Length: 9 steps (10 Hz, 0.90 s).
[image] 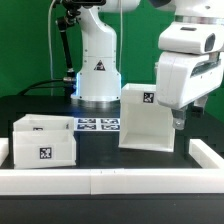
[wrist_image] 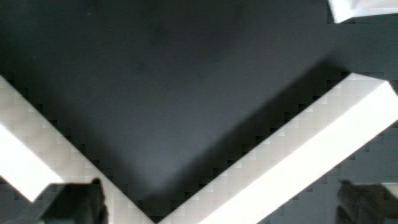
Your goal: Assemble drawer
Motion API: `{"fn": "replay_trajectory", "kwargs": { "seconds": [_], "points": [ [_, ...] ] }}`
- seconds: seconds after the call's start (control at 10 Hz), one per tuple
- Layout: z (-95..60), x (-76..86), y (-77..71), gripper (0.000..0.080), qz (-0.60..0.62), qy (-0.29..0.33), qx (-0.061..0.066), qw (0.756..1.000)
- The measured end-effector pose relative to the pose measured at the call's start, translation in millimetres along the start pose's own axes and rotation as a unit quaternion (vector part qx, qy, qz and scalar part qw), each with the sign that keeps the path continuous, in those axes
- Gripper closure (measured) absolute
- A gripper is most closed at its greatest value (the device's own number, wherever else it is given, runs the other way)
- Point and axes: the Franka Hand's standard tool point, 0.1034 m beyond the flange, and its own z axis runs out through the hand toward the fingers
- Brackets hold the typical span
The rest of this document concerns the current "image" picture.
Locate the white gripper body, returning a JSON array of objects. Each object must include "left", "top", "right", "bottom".
[{"left": 156, "top": 52, "right": 224, "bottom": 110}]

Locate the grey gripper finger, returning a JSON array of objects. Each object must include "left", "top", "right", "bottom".
[
  {"left": 172, "top": 109, "right": 186, "bottom": 130},
  {"left": 193, "top": 95, "right": 208, "bottom": 117}
]

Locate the white drawer cabinet frame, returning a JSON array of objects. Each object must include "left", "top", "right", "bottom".
[{"left": 119, "top": 84, "right": 175, "bottom": 152}]

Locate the white front drawer box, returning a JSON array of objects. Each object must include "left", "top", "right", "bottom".
[{"left": 13, "top": 130, "right": 76, "bottom": 169}]

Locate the white drawer box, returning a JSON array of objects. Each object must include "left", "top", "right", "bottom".
[
  {"left": 13, "top": 114, "right": 74, "bottom": 131},
  {"left": 13, "top": 130, "right": 76, "bottom": 169}
]

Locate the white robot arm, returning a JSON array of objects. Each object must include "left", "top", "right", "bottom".
[{"left": 74, "top": 0, "right": 224, "bottom": 130}]

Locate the white right barrier block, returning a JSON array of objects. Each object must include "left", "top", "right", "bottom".
[{"left": 189, "top": 139, "right": 224, "bottom": 169}]

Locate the white barrier block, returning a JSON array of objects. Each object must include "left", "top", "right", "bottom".
[
  {"left": 0, "top": 138, "right": 9, "bottom": 166},
  {"left": 189, "top": 139, "right": 224, "bottom": 169}
]

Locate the fiducial marker sheet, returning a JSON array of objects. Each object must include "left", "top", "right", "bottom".
[{"left": 74, "top": 118, "right": 120, "bottom": 131}]

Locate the white left barrier block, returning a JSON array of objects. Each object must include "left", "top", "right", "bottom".
[{"left": 0, "top": 138, "right": 9, "bottom": 166}]

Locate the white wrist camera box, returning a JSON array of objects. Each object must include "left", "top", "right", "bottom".
[{"left": 158, "top": 22, "right": 224, "bottom": 55}]

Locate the white front barrier rail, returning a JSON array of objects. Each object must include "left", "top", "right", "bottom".
[{"left": 0, "top": 169, "right": 224, "bottom": 196}]

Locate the white cable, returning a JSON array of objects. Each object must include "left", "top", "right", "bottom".
[{"left": 47, "top": 0, "right": 58, "bottom": 97}]

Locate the black cable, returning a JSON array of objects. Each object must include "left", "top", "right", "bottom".
[{"left": 17, "top": 78, "right": 73, "bottom": 97}]

